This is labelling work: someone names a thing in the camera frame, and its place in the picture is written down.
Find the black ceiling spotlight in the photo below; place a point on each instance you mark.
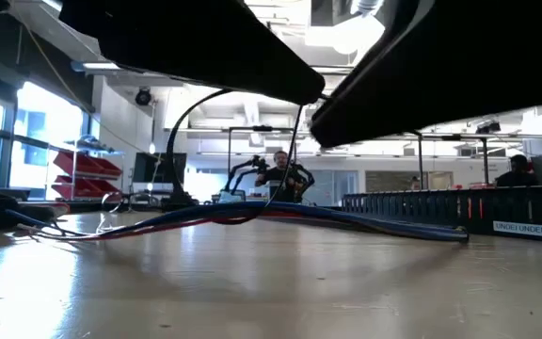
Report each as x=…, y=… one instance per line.
x=143, y=96

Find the shelf with red bins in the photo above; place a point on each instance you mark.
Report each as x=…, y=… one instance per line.
x=83, y=165

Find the long black zip tie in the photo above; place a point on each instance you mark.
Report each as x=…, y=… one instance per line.
x=170, y=155

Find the background black robot arm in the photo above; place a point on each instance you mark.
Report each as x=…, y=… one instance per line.
x=306, y=179
x=243, y=169

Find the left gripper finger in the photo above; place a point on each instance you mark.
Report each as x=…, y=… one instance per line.
x=196, y=42

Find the person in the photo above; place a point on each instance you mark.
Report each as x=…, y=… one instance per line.
x=518, y=176
x=280, y=176

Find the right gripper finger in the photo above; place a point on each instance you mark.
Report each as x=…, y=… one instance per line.
x=464, y=61

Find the fluorescent ceiling light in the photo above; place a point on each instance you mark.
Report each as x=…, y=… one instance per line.
x=97, y=66

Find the background black gantry frame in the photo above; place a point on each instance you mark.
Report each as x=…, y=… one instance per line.
x=420, y=160
x=228, y=155

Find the clear safety glasses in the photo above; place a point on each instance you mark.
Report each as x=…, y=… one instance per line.
x=121, y=194

